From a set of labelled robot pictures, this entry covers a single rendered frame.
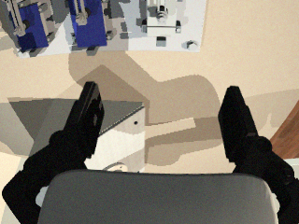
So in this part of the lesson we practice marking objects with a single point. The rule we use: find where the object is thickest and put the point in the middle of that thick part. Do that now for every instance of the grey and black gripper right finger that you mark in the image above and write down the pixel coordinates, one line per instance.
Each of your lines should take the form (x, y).
(243, 144)

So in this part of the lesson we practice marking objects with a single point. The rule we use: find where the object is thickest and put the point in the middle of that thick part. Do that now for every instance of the blue rectangular block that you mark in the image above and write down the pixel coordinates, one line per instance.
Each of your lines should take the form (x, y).
(35, 35)
(93, 34)

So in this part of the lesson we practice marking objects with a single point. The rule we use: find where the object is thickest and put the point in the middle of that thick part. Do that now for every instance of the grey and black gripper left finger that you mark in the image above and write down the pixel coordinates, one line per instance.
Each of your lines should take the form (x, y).
(67, 150)

